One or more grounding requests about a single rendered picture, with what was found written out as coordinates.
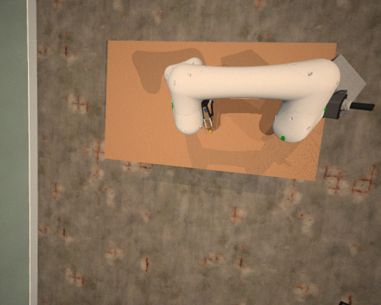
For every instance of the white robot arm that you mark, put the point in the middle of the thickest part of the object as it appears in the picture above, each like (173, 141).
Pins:
(306, 89)

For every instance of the tan square mat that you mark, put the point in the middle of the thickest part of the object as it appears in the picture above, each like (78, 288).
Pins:
(206, 116)

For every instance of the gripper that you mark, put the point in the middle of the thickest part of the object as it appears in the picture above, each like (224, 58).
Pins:
(204, 103)

